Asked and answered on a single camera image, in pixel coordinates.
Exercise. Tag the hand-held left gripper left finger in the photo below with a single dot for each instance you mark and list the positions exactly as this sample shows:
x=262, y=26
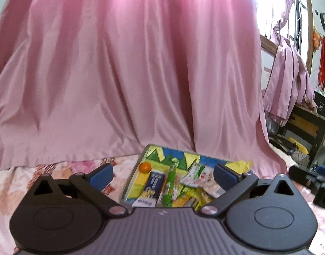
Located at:
x=100, y=176

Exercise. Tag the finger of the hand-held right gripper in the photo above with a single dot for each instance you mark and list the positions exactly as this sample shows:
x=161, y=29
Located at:
x=324, y=174

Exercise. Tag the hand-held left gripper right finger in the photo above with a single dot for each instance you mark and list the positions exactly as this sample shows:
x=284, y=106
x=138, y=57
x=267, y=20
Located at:
x=225, y=176

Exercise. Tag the white green snack pouch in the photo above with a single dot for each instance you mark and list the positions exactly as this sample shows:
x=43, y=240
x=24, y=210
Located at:
x=197, y=175

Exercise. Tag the yellow snack packet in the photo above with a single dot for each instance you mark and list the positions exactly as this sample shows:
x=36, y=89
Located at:
x=186, y=200

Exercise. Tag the small orange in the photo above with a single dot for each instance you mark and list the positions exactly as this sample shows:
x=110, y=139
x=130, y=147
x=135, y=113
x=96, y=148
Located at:
x=145, y=167

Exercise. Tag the blue white snack packet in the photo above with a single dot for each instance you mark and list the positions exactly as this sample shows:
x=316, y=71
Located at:
x=150, y=188

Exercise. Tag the green stick packet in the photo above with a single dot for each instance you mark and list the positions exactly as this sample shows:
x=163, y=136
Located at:
x=170, y=183

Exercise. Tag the grey box with coloured drawing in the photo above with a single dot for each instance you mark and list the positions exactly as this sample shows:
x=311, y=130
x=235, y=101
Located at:
x=157, y=155

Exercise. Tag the black fan grille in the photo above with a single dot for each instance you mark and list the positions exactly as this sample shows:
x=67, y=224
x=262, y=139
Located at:
x=300, y=158

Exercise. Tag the yellow bag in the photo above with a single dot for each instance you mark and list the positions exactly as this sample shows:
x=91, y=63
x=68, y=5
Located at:
x=298, y=143

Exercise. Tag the dark framed desk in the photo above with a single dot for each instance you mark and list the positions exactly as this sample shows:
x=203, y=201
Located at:
x=311, y=120

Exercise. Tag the floral bed sheet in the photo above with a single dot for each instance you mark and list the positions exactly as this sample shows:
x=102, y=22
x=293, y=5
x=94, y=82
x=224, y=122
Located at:
x=45, y=168

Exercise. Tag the black box with white print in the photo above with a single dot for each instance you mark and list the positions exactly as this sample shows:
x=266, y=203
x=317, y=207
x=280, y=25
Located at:
x=321, y=103

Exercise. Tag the tied pink curtain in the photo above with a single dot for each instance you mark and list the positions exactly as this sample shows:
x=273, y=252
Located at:
x=287, y=79

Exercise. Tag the large pink curtain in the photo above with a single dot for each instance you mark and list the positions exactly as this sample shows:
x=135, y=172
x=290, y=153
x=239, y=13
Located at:
x=125, y=71

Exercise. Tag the orange hanging decoration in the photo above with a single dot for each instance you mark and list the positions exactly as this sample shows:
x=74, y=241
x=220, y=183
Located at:
x=316, y=41

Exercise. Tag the window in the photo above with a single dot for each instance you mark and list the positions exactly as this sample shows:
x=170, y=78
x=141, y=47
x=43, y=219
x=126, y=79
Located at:
x=298, y=13

